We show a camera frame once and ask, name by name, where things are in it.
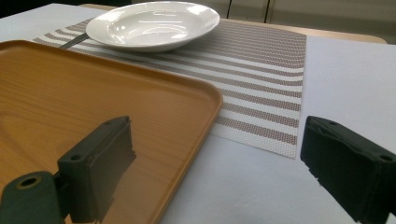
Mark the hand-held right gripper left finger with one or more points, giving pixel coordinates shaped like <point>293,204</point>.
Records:
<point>93,174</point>

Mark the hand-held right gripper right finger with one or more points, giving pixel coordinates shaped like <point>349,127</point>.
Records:
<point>345,165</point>

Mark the wooden tray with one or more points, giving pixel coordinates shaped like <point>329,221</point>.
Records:
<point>93,93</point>

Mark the striped woven placemat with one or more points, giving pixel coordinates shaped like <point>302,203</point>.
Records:
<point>258,87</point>

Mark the white plate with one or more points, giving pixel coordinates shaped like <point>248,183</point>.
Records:
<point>152,26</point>

